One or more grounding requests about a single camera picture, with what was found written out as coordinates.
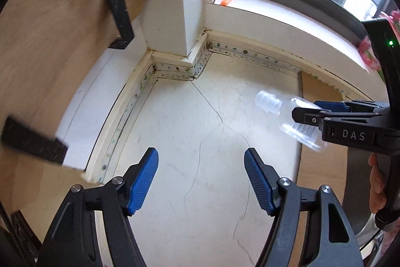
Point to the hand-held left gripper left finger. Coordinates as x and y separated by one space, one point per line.
143 182

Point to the brown cardboard sheet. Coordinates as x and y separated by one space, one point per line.
322 88

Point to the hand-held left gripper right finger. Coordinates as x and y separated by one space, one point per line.
259 182

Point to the clear plastic bottle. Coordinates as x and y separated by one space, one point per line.
281 113

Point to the person's right hand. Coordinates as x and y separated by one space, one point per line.
376 185

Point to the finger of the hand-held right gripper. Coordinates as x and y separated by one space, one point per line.
307 117
331 106

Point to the wooden shelf board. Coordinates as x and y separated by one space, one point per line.
47 51

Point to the black shelf bracket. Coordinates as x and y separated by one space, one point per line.
34 142
120 20

